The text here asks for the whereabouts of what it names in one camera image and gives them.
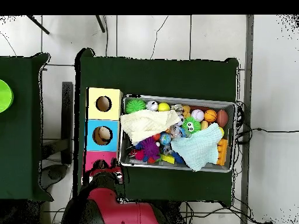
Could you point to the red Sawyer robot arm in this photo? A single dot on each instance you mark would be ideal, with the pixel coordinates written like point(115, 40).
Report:
point(121, 210)

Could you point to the silver mesh bin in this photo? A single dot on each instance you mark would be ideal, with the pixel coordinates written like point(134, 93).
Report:
point(144, 163)

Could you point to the wooden box with three holes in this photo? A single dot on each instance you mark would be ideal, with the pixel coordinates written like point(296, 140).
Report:
point(93, 112)

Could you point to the grey round stand base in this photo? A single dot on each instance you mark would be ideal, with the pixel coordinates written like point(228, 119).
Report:
point(55, 173)

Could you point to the purple spiky toy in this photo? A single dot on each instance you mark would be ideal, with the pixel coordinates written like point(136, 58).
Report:
point(150, 148)

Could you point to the cream waffle cloth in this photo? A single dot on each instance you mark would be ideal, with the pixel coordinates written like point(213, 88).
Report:
point(144, 123)

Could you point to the black flat panel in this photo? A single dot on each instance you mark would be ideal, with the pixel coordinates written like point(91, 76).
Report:
point(67, 116)

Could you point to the plain green spiky ball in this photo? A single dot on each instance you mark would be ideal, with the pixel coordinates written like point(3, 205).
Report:
point(135, 106)

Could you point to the yellow ball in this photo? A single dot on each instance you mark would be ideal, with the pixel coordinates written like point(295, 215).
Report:
point(164, 106)

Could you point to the dark green side table cloth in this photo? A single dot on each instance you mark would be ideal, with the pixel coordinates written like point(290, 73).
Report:
point(21, 140)

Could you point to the mint green waffle cloth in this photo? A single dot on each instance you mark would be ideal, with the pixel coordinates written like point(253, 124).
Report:
point(198, 147)

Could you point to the green spiky ball with eyes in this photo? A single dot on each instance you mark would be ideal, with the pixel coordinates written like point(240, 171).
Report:
point(195, 122)

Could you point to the white baseball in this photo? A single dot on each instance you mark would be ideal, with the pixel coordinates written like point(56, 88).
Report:
point(197, 115)

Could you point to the orange basketball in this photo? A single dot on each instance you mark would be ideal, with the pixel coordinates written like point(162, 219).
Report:
point(210, 116)

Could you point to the lime green round dish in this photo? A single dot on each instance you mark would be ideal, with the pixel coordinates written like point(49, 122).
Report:
point(4, 95)

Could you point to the brown football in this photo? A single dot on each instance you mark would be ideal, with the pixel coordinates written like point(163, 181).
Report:
point(222, 118)

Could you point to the black tripod leg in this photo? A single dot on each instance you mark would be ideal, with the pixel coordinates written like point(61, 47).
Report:
point(100, 24)
point(38, 25)

